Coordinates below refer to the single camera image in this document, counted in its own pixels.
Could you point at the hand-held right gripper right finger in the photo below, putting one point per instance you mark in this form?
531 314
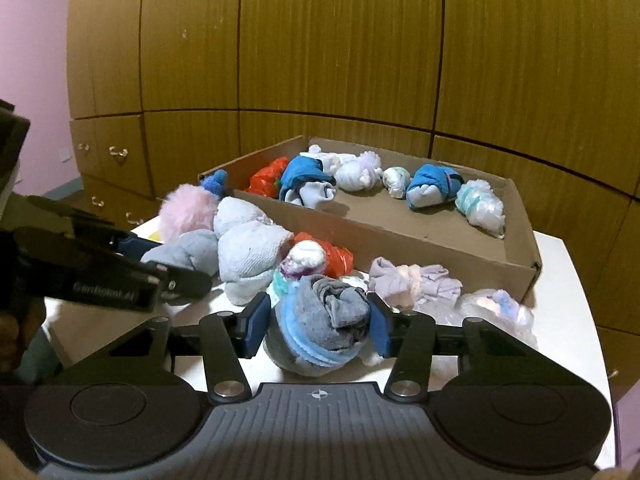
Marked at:
380 330

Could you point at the lilac striped sock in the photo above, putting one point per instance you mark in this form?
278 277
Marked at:
415 282

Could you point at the small white green sock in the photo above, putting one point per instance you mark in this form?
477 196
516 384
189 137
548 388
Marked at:
396 180

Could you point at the purple and teal sock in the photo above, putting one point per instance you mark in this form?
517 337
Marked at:
286 275

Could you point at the small yellow object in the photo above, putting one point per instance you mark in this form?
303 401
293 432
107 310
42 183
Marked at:
155 235

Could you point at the white fluffy sock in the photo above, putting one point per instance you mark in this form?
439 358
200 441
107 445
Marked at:
245 255

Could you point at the pink fluffy sock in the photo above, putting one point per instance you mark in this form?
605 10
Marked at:
187 210

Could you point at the white ruffled sock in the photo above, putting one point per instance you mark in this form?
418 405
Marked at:
325 157

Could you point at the grey and blue sock bundle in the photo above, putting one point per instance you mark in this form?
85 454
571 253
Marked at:
320 330

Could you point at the plastic-wrapped white teal sock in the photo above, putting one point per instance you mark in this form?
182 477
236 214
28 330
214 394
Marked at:
480 207

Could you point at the red plastic bundle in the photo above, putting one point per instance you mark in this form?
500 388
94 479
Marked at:
340 260
267 177

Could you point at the white and lilac sock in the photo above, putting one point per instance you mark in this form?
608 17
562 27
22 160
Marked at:
356 174

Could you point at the blue pom-pom sock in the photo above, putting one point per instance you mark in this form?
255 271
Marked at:
217 182

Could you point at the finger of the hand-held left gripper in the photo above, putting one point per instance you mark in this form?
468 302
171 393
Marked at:
137 246
187 282

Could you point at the wooden wardrobe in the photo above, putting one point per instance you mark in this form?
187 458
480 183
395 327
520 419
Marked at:
350 35

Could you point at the blue and white sock ball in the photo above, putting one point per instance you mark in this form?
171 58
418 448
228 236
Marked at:
432 187

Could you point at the plastic-wrapped pastel sock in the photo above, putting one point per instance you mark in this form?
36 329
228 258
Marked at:
495 310

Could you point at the cardboard box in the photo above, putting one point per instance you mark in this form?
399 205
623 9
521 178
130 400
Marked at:
400 230

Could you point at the white ball sock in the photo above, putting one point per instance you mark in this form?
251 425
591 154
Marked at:
306 255

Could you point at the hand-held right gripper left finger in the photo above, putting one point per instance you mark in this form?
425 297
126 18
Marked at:
257 322

